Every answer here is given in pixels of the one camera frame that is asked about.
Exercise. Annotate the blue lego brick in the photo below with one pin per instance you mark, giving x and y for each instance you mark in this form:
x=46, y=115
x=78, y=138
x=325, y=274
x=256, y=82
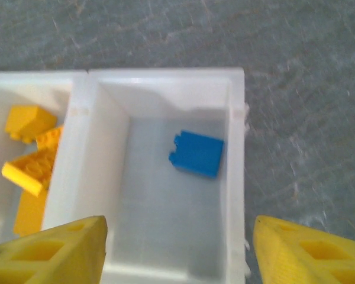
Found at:
x=198, y=154

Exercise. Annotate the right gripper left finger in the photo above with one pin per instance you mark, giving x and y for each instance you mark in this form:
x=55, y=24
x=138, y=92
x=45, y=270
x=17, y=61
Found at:
x=47, y=260

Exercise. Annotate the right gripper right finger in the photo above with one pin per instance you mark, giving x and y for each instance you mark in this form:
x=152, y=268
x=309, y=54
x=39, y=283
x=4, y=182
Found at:
x=298, y=260

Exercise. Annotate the translucent white plastic bin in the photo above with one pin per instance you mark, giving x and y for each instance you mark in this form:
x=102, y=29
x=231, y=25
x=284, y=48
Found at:
x=85, y=165
x=0, y=100

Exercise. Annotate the orange-yellow lego brick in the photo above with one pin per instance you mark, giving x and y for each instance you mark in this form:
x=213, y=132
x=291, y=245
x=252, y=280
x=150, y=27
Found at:
x=29, y=213

